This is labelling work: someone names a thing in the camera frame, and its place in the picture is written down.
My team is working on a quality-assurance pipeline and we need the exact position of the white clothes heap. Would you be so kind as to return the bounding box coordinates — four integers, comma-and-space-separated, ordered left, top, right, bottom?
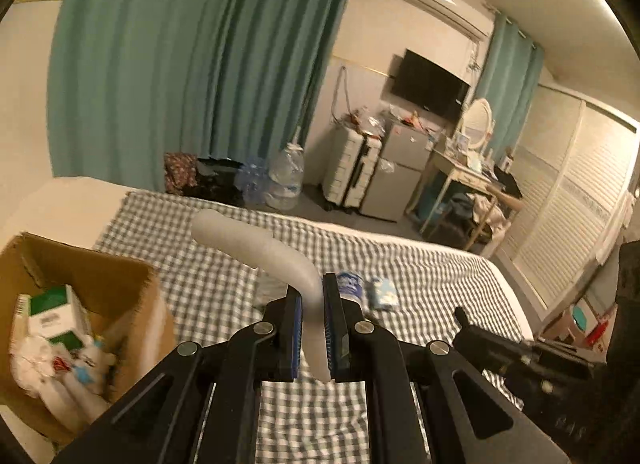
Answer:
470, 191, 511, 245

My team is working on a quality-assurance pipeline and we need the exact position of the white louvred wardrobe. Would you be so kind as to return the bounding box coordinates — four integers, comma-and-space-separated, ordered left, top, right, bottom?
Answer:
492, 84, 640, 310

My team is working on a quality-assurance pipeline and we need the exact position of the grey white checkered blanket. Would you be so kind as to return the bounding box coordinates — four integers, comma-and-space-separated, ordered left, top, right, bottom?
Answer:
92, 191, 536, 464

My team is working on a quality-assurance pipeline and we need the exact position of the wide green curtain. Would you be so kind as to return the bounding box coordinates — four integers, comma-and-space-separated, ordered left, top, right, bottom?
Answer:
47, 0, 366, 190

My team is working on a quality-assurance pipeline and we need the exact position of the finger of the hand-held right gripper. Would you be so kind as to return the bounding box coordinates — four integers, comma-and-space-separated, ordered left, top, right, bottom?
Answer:
452, 307, 536, 376

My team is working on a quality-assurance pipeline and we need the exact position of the cream dressing desk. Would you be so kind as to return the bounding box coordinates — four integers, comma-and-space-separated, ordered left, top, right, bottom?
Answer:
410, 147, 526, 250

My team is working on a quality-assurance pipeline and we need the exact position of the narrow green curtain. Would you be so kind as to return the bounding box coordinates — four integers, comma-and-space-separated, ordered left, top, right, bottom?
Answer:
472, 12, 546, 155

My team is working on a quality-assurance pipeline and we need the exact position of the dark patterned bag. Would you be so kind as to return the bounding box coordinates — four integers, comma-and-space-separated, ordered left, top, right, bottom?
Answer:
164, 151, 200, 197

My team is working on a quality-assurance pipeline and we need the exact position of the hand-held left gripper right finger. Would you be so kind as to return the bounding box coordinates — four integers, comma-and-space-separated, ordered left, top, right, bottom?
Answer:
322, 273, 571, 464

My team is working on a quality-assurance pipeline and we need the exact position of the pack of water bottles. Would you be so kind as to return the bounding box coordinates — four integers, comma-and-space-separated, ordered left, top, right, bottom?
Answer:
235, 157, 273, 205

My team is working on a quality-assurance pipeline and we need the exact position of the white suitcase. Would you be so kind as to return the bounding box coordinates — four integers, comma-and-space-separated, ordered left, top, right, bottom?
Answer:
322, 125, 386, 210

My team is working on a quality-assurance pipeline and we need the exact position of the red bag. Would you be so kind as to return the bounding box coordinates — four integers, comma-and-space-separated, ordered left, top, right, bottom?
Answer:
585, 309, 618, 350

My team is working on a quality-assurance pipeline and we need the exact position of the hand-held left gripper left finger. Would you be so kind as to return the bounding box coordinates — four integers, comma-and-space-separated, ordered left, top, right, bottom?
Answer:
52, 287, 303, 464

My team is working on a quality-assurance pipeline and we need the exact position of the black wall television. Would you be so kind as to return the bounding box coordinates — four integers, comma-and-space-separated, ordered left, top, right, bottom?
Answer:
390, 48, 472, 121

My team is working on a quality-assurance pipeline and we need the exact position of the green white medicine box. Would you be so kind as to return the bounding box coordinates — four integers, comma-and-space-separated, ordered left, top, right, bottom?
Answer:
25, 285, 93, 350

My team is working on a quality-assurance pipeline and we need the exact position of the grey small fridge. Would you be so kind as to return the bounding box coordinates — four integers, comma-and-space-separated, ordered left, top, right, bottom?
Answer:
360, 119, 436, 222

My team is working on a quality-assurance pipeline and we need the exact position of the large clear water jug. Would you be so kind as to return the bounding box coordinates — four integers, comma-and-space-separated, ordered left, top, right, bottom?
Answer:
265, 127, 306, 210

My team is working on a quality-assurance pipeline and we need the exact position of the brown cardboard box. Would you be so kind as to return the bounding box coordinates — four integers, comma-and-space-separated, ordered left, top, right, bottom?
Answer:
0, 231, 176, 447

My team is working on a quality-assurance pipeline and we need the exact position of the black bag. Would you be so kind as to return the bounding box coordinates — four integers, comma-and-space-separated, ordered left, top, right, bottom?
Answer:
192, 157, 246, 207

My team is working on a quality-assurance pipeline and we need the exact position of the white oval mirror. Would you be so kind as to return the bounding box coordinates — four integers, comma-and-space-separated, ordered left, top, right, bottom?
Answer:
459, 98, 495, 151

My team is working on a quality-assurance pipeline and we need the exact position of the small tissue packet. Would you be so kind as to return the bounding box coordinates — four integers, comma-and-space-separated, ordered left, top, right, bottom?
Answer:
369, 277, 401, 311

